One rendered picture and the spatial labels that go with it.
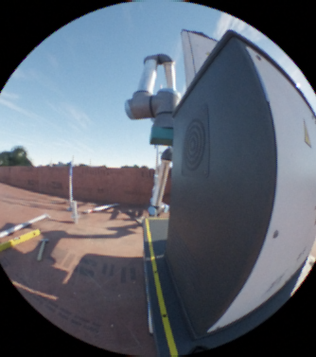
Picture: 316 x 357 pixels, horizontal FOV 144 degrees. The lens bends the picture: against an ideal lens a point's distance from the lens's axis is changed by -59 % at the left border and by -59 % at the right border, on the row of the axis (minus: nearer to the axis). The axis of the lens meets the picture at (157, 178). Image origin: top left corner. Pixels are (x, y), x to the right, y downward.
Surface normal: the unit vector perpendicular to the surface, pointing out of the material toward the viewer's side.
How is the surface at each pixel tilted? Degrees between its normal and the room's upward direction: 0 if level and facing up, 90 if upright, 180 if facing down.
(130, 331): 0
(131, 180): 90
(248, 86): 90
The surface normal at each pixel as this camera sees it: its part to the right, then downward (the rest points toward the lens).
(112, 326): 0.05, -1.00
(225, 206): -0.99, -0.04
